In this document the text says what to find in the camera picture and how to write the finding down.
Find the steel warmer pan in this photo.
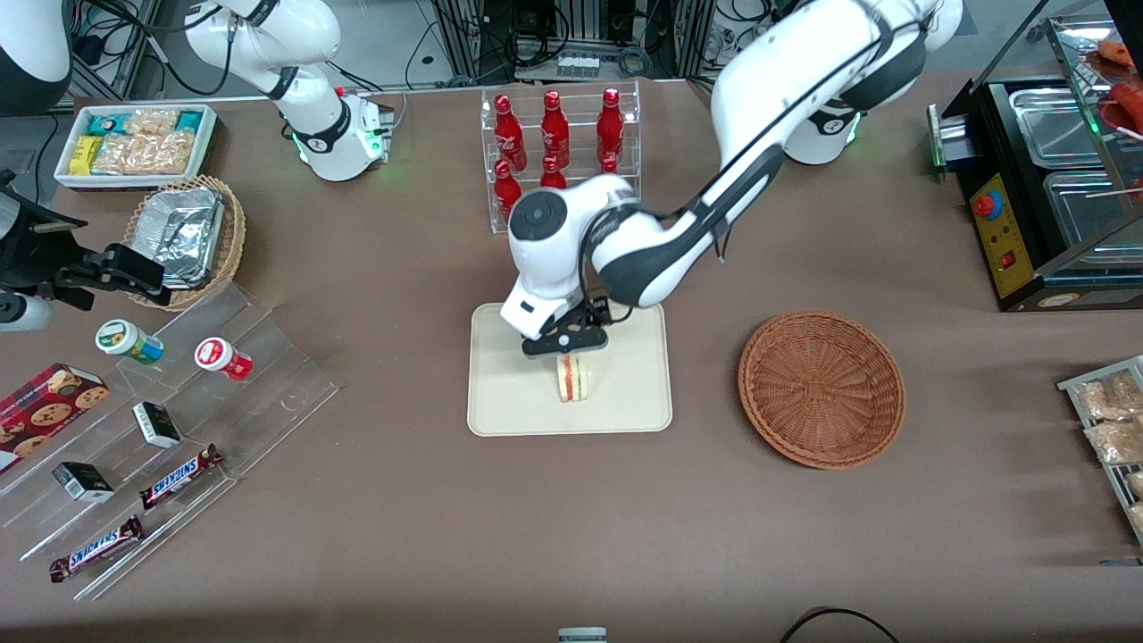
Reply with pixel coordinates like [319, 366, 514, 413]
[1041, 170, 1143, 255]
[1007, 86, 1119, 171]

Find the black cable loop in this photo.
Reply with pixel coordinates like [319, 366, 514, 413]
[780, 606, 901, 643]

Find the large clear cracker bag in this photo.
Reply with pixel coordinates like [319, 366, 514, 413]
[92, 132, 196, 176]

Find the cream plastic tray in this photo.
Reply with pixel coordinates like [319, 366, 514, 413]
[467, 301, 673, 438]

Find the red cookie box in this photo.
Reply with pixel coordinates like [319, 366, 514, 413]
[0, 363, 111, 475]

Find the brown Snickers bar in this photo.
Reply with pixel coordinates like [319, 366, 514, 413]
[48, 514, 145, 584]
[138, 443, 225, 511]

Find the light wicker basket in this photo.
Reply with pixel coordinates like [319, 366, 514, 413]
[123, 175, 247, 312]

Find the clear acrylic bottle rack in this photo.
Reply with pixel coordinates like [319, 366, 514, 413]
[480, 79, 643, 236]

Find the round brown wicker basket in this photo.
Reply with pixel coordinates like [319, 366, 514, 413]
[738, 310, 907, 471]

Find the grey wire rack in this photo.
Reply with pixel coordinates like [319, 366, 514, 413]
[1057, 355, 1143, 547]

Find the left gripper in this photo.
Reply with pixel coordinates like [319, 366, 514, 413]
[499, 275, 617, 359]

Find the white rectangular snack bin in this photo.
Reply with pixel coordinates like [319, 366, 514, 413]
[54, 104, 219, 192]

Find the triangular sandwich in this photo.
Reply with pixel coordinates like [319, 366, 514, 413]
[555, 352, 594, 405]

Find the small clear cracker bag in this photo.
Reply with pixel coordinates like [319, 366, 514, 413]
[124, 108, 182, 138]

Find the aluminium foil container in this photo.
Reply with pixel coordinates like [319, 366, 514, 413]
[132, 187, 226, 290]

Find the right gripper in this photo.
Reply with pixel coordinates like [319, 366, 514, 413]
[0, 170, 173, 310]

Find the red lid white cup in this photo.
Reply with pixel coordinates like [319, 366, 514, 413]
[195, 337, 254, 382]

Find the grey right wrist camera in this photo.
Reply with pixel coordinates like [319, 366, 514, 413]
[0, 293, 55, 334]

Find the small black box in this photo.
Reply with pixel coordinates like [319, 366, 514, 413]
[51, 461, 116, 504]
[131, 401, 182, 449]

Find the clear acrylic stepped display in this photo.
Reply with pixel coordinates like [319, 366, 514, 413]
[0, 280, 341, 602]

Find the aluminium frame rack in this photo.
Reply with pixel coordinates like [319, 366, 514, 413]
[429, 0, 715, 83]

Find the green lid white cup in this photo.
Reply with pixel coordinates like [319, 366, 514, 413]
[96, 319, 165, 366]

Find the black food warmer machine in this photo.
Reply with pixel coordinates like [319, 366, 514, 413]
[926, 0, 1143, 313]

